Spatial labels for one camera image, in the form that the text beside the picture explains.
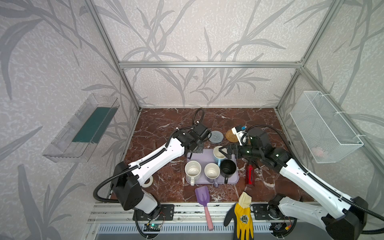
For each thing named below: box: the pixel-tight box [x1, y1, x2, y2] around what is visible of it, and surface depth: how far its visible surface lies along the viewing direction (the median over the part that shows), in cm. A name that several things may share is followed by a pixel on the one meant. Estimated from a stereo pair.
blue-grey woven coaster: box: [209, 130, 224, 144], surface depth 104 cm
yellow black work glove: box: [223, 191, 255, 240], surface depth 72 cm
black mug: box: [220, 159, 237, 184], surface depth 82 cm
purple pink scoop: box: [195, 186, 214, 231], surface depth 80 cm
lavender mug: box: [204, 162, 221, 188], surface depth 82 cm
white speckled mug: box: [184, 160, 202, 187], surface depth 82 cm
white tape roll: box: [140, 175, 154, 188], surface depth 84 cm
